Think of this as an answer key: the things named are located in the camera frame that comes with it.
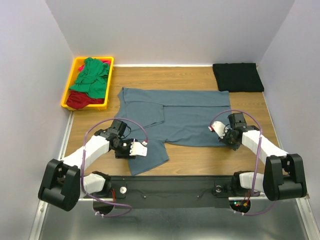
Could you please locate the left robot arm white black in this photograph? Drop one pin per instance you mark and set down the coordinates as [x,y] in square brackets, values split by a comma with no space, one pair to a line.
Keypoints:
[64,181]

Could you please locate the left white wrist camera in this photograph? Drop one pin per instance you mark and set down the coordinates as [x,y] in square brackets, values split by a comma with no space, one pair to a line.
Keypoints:
[138,148]

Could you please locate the dark red t-shirt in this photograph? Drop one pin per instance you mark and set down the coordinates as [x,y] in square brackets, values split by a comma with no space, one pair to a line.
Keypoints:
[78,100]

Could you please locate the green t-shirt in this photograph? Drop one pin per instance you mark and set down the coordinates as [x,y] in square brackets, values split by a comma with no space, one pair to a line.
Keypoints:
[93,78]

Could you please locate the blue-grey t-shirt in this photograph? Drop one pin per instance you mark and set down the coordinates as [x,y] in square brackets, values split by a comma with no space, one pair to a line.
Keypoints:
[178,117]

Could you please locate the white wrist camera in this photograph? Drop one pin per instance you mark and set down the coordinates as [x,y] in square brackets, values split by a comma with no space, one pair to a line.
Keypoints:
[138,148]
[219,128]

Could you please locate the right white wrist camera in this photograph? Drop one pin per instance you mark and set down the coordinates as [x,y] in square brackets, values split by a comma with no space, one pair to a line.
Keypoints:
[219,128]

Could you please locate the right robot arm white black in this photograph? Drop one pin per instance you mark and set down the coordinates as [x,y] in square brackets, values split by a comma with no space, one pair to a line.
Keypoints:
[284,175]

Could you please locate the folded black t-shirt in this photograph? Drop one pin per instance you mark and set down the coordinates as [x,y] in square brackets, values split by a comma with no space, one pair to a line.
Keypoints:
[237,77]

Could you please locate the yellow plastic tray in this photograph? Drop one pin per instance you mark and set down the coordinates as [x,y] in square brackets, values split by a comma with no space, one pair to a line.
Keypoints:
[77,63]

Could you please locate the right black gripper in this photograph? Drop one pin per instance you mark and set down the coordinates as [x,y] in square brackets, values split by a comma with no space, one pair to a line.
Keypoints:
[233,146]

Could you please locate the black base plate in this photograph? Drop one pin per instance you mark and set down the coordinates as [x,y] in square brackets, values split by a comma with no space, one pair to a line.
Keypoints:
[168,192]

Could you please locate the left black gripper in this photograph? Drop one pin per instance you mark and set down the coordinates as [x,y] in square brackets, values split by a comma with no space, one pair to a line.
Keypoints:
[126,154]

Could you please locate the electronics board with leds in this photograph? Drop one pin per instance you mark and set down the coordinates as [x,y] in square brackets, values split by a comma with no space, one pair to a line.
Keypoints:
[242,206]

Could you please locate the pink t-shirt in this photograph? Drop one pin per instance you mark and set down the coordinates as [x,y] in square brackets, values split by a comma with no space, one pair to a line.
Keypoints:
[83,66]

